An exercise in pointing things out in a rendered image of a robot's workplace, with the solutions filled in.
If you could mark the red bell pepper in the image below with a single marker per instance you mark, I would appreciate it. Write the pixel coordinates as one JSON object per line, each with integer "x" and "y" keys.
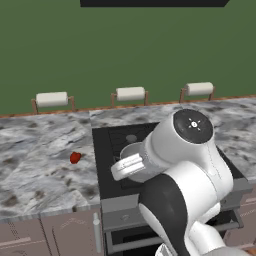
{"x": 75, "y": 158}

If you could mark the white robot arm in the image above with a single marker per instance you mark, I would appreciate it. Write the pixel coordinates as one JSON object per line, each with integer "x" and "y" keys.
{"x": 200, "y": 186}

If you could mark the grey stove knob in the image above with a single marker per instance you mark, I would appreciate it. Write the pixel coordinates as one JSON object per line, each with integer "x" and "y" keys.
{"x": 125, "y": 218}

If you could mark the mauve cupboard run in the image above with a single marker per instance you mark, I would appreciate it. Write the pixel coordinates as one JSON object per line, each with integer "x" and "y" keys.
{"x": 248, "y": 213}

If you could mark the mauve cupboard door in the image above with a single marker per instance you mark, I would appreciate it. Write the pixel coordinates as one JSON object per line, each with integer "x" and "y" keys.
{"x": 71, "y": 233}
{"x": 20, "y": 238}

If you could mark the black and grey stove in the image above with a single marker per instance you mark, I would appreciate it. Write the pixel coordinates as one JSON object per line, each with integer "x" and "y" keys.
{"x": 110, "y": 186}

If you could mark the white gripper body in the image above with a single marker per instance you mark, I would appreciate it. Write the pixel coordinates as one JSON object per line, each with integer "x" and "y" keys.
{"x": 128, "y": 165}

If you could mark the black range hood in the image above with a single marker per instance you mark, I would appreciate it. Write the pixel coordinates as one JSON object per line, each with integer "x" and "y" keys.
{"x": 153, "y": 3}

